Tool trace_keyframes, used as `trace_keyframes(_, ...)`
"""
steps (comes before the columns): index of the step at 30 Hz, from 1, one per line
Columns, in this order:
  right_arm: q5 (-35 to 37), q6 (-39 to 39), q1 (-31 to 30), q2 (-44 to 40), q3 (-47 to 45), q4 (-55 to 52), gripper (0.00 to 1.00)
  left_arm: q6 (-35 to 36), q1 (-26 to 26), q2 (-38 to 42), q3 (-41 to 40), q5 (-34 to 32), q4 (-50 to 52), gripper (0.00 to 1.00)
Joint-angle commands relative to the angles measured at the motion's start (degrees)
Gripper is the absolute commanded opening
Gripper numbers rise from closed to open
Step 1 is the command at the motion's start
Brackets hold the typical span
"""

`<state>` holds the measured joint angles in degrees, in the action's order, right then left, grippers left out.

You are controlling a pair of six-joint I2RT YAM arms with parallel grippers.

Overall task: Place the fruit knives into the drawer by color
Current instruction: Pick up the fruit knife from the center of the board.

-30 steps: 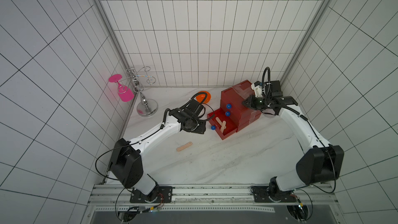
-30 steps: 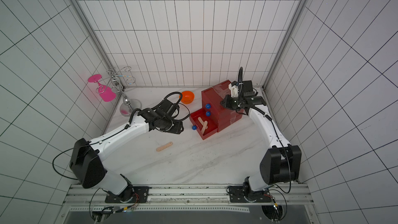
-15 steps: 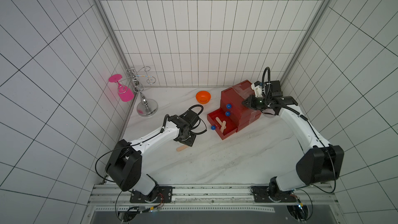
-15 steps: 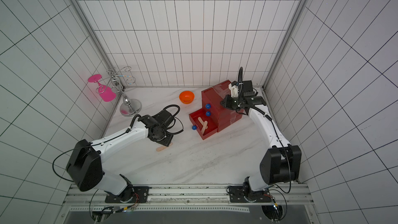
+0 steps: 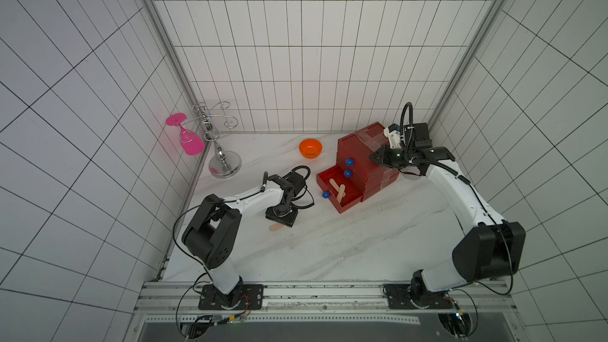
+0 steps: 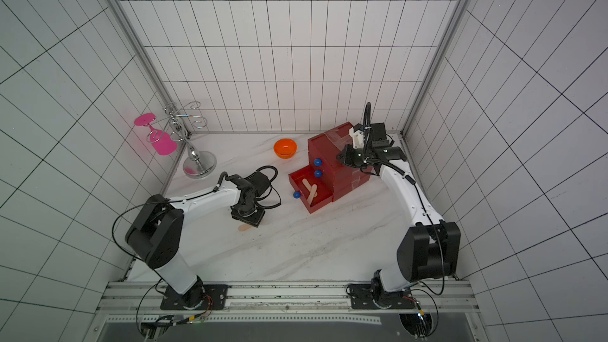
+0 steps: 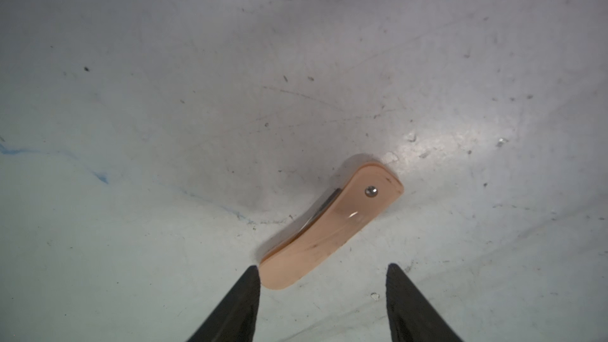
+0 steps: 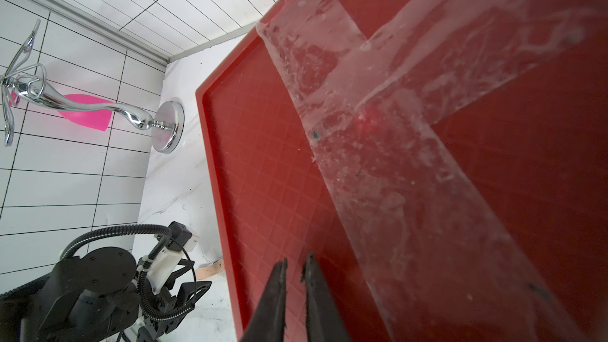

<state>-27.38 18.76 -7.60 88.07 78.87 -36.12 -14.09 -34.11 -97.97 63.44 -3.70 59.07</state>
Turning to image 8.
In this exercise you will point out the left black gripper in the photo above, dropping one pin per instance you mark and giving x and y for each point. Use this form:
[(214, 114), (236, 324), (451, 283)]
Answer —
[(162, 301)]

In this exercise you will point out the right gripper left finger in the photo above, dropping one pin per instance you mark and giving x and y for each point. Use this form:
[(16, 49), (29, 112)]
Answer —
[(268, 321)]

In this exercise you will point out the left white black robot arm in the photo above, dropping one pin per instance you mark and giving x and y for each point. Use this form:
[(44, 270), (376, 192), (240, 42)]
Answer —
[(95, 298)]

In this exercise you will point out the red three-drawer cabinet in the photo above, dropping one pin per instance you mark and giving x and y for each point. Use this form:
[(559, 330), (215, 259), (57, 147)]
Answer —
[(444, 160)]

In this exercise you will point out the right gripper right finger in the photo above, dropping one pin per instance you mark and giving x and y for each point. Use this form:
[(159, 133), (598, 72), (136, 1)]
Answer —
[(323, 320)]

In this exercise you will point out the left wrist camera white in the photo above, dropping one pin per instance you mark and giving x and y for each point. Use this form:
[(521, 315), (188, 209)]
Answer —
[(173, 250)]

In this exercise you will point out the chrome glass rack stand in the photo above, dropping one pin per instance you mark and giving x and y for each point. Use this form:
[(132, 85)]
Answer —
[(30, 83)]

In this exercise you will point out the peach knife diagonal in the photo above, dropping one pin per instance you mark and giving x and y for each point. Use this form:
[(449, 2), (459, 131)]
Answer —
[(209, 270)]

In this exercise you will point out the pink wine glass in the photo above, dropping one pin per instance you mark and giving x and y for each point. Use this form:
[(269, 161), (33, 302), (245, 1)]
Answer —
[(97, 120)]

